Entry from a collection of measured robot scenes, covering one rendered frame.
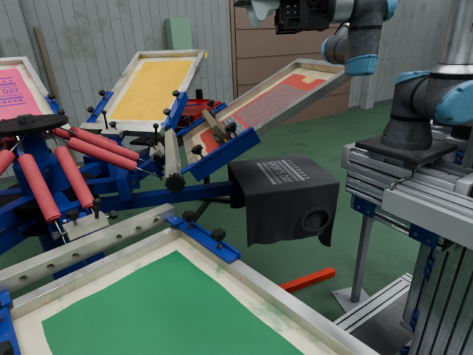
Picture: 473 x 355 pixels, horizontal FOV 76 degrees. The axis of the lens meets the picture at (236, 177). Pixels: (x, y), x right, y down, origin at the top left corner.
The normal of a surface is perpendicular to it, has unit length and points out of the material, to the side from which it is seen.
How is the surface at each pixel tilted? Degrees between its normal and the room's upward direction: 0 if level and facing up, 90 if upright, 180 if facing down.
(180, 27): 90
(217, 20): 90
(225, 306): 0
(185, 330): 0
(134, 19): 90
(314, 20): 82
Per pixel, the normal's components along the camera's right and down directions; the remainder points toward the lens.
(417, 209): -0.85, 0.25
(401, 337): -0.04, -0.91
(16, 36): 0.53, 0.32
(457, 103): 0.14, 0.52
